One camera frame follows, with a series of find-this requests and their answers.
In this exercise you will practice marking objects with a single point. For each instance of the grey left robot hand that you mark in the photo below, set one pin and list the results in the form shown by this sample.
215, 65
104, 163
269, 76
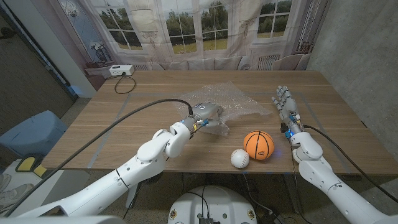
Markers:
206, 112

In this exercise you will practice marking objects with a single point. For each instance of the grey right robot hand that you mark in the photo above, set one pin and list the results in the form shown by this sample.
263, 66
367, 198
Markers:
288, 105

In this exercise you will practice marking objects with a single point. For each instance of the clear bubble wrap sheet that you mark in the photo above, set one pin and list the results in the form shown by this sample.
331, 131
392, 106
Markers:
230, 99

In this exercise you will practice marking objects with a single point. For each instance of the orange mini basketball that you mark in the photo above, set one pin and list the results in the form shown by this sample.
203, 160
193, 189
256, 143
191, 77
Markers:
258, 145

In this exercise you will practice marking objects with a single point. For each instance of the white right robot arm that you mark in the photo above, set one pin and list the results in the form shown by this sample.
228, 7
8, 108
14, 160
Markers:
320, 174

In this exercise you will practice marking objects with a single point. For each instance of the white baseball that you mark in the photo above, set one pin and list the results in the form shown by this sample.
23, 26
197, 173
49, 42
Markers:
239, 158

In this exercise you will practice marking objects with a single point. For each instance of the white table leg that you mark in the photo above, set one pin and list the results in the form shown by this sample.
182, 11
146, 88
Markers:
292, 193
131, 197

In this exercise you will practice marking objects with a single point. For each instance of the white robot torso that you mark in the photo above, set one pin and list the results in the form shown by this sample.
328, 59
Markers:
214, 202

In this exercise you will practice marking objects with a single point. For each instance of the white power strip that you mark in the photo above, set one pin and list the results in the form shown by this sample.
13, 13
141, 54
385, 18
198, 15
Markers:
122, 70

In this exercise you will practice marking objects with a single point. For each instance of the printed window backdrop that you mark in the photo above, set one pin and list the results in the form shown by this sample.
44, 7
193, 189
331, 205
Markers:
155, 31

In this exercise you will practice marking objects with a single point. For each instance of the blue plastic chair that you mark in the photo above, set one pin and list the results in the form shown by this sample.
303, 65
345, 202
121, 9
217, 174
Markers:
31, 133

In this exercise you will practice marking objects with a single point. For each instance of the yellow and black floor object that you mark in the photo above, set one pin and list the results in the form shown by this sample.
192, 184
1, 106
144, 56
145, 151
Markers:
26, 164

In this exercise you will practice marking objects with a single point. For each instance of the grey sneaker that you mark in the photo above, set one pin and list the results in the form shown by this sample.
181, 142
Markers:
15, 194

